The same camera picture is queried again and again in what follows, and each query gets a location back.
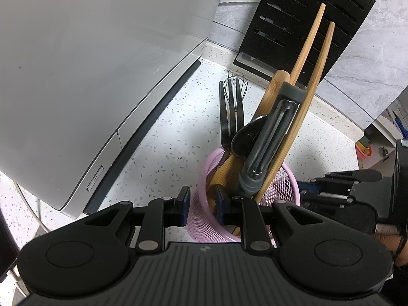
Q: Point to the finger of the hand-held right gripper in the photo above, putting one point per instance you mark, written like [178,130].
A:
[325,202]
[350,177]

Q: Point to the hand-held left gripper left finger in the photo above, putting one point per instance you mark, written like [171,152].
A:
[184,207]

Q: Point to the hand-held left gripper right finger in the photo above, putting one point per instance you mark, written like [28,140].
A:
[220,207]

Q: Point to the pink mesh utensil holder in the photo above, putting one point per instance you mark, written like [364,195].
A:
[287,188]

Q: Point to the black fork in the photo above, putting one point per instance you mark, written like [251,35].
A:
[224,134]

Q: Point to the metal spoon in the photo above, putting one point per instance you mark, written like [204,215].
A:
[245,137]

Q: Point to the grey peeler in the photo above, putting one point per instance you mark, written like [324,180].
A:
[271,140]

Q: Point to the wooden chopstick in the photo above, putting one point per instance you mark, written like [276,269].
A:
[310,41]
[318,70]

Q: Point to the wooden spatula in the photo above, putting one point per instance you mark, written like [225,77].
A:
[275,92]

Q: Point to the person's right hand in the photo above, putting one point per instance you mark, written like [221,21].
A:
[387,236]

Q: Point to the orange green small container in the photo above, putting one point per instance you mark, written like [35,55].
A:
[363,149]

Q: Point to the blue pens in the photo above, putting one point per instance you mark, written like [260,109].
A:
[402,127]

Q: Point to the white countertop appliance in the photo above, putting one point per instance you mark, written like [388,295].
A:
[95,70]

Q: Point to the black flat object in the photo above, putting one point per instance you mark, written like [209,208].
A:
[6,242]

